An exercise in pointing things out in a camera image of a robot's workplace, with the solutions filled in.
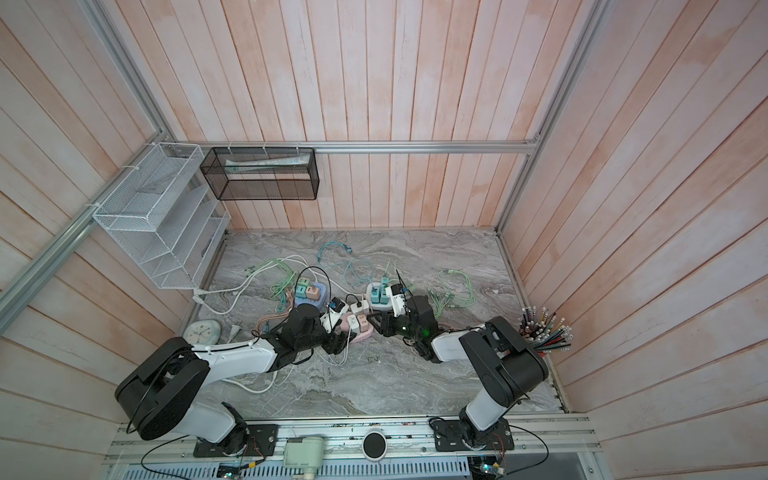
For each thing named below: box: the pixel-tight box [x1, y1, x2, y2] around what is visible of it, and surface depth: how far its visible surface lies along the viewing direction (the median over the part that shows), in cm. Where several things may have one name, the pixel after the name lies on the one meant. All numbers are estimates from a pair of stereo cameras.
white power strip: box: [366, 282, 393, 311], surface depth 97 cm
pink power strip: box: [340, 312, 374, 343], surface depth 89 cm
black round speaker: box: [362, 431, 387, 461], surface depth 70 cm
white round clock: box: [183, 320, 221, 346], surface depth 92 cm
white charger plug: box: [350, 300, 369, 314], surface depth 90 cm
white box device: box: [284, 436, 324, 480], surface depth 70 cm
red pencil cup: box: [518, 306, 574, 358], surface depth 79 cm
